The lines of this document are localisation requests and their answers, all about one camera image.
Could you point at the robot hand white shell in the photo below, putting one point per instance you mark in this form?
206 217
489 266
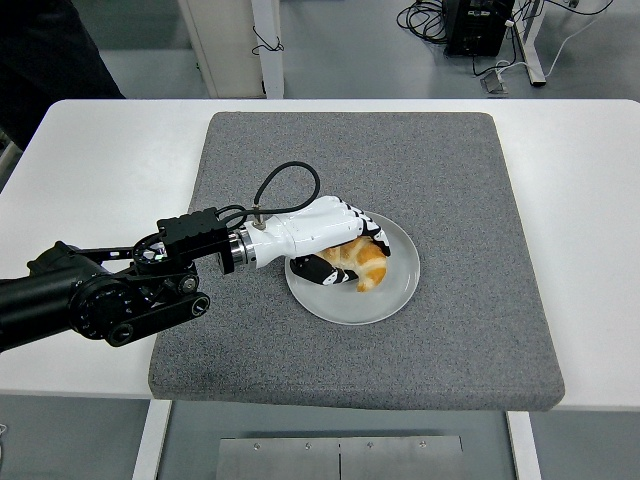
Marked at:
310 225

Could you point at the white square post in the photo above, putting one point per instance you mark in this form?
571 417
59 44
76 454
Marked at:
272 75

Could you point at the grey metal plate with screws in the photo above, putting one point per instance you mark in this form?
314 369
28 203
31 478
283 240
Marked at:
340 457

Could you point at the golden croissant bread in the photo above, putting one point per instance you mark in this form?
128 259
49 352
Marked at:
370 265

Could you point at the pale grey round plate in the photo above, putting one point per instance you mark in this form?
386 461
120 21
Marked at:
350 305

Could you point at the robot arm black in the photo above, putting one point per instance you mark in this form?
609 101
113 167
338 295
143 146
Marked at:
100 295

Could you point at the white desk leg with foot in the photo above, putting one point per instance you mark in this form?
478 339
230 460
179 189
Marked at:
531 45

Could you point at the grey floor socket box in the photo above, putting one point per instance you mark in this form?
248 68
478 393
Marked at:
495 82

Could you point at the white table leg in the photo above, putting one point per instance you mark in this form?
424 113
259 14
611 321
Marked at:
150 440
525 450

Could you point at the white cabinet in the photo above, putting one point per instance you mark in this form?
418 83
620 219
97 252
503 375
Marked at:
225 45

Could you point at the grey felt mat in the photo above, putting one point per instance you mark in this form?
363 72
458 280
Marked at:
400 165

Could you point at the black computer case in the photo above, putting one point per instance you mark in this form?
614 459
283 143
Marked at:
475 27

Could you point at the person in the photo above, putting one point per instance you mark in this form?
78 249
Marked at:
40 60

